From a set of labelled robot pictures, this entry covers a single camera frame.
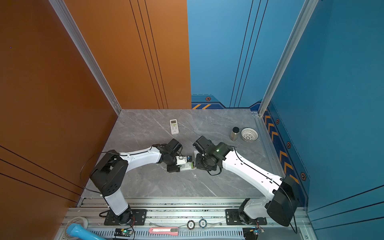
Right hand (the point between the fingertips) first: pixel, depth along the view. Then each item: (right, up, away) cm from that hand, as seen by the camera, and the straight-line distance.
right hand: (196, 166), depth 76 cm
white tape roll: (-54, -26, -3) cm, 60 cm away
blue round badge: (+3, -27, -3) cm, 27 cm away
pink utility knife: (-13, -29, -6) cm, 32 cm away
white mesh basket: (+37, +15, +29) cm, 49 cm away
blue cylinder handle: (-53, -26, -10) cm, 60 cm away
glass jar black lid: (+25, +16, +22) cm, 37 cm away
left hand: (-11, -3, +16) cm, 20 cm away
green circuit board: (-35, -30, -5) cm, 47 cm away
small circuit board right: (+30, -28, -7) cm, 41 cm away
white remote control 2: (-16, +20, +33) cm, 42 cm away
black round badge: (-3, -27, -4) cm, 27 cm away
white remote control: (-8, +2, +5) cm, 10 cm away
